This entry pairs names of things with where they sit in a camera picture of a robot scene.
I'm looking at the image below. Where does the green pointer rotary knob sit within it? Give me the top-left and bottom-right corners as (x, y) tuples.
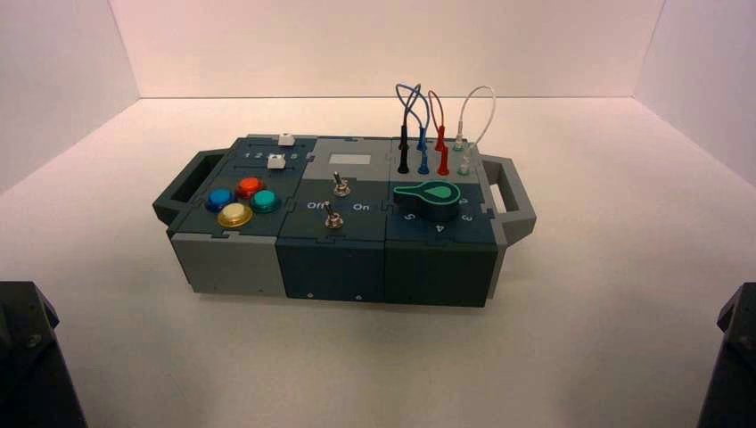
(392, 180), (463, 222)

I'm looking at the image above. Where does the white jumper cable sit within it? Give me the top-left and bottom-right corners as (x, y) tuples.
(453, 85), (497, 178)

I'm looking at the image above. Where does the teal push button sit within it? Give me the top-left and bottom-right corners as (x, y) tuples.
(250, 189), (283, 214)

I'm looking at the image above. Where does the yellow push button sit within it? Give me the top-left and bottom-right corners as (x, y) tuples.
(217, 202), (254, 229)

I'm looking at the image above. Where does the red push button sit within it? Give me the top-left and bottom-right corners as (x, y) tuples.
(235, 176), (265, 201)

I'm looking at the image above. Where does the blue plug jumper cable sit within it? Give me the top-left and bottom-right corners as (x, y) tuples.
(397, 82), (433, 176)

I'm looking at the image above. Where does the black plug jumper cable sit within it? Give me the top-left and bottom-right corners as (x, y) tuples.
(395, 82), (424, 176)

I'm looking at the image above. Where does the blue push button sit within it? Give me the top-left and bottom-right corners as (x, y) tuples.
(204, 188), (236, 213)

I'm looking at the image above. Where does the grey and teal control box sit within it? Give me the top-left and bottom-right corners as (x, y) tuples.
(152, 133), (538, 309)

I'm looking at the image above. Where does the red plug jumper cable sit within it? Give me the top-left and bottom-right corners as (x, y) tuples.
(426, 89), (451, 177)

